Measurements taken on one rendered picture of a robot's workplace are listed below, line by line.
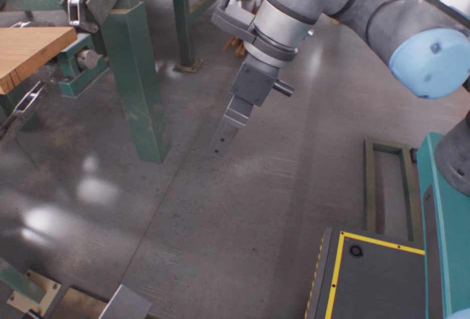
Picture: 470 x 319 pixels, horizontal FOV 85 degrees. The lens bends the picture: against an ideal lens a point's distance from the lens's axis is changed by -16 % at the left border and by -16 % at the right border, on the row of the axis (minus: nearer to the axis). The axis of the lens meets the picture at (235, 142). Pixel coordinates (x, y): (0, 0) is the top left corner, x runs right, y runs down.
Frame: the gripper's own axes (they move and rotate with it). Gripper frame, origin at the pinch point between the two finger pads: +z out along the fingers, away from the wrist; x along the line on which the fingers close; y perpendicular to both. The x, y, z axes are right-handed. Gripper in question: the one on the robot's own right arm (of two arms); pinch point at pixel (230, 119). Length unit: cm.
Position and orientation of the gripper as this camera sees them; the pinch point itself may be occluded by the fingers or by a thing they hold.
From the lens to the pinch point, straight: 50.8
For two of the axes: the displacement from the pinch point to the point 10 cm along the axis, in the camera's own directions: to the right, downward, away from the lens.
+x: 2.1, -5.8, 7.9
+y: 8.9, 4.5, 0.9
